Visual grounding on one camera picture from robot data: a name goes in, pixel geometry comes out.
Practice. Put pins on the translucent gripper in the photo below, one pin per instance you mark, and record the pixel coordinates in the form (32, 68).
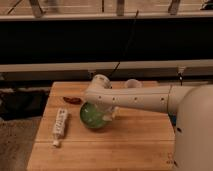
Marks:
(114, 113)

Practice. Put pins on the green ceramic bowl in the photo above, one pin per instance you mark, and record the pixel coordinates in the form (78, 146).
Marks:
(92, 118)

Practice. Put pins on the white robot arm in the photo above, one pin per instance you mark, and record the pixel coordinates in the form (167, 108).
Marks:
(192, 105)

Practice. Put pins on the red chili pepper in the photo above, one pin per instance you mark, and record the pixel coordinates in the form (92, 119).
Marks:
(73, 100)

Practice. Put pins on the white wall outlet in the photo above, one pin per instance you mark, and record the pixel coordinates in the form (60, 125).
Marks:
(91, 72)

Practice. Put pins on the white sponge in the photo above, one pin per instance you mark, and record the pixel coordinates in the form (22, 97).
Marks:
(107, 117)

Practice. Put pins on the white toothpaste tube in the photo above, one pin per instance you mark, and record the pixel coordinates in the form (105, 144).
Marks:
(59, 126)

